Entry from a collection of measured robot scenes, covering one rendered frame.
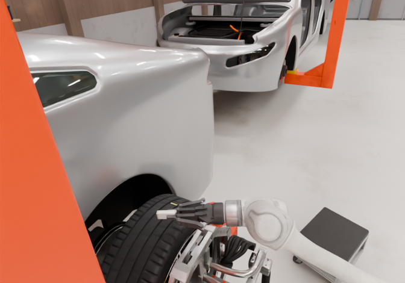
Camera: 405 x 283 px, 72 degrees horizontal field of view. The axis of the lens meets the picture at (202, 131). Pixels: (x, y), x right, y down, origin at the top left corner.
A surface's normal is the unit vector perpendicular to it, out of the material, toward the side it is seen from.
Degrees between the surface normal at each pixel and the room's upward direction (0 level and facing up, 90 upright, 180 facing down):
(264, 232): 49
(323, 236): 0
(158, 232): 8
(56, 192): 90
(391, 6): 90
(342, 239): 0
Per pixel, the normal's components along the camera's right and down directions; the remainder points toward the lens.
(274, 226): -0.29, -0.18
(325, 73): -0.47, 0.45
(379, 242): -0.05, -0.87
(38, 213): 0.88, 0.19
